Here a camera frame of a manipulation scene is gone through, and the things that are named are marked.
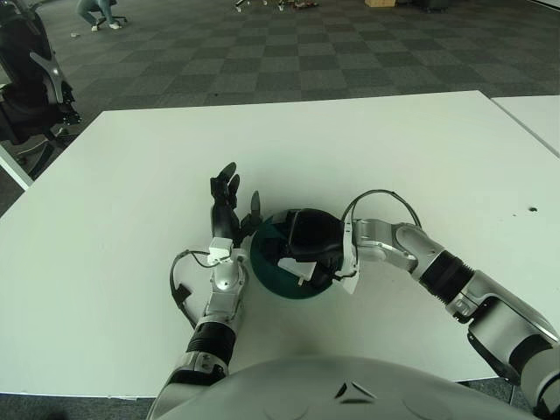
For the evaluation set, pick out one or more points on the cardboard box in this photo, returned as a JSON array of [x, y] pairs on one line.
[[380, 2]]

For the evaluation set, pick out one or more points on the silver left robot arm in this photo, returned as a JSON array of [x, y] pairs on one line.
[[225, 280]]

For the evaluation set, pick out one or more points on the wheeled cart base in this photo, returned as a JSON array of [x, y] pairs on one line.
[[297, 4]]

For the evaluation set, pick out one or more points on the white side table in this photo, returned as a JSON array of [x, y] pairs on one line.
[[534, 118]]

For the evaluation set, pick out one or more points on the black equipment case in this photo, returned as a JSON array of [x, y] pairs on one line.
[[431, 4]]

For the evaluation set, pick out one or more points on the crouching person in jeans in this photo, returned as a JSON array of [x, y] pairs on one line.
[[87, 8]]

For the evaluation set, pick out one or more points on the white charger block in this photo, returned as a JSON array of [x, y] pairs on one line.
[[302, 268]]

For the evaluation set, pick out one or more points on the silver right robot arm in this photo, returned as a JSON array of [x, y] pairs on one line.
[[437, 262]]

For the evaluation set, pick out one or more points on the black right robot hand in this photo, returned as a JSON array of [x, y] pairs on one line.
[[315, 236]]

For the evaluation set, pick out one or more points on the white desk edge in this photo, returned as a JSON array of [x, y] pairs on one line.
[[15, 168]]

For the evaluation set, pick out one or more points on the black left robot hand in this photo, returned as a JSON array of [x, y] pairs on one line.
[[225, 219]]

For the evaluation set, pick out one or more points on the grey robot torso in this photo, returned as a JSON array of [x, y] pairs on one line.
[[328, 394]]

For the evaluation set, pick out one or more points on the teal round plate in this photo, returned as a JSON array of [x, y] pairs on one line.
[[267, 273]]

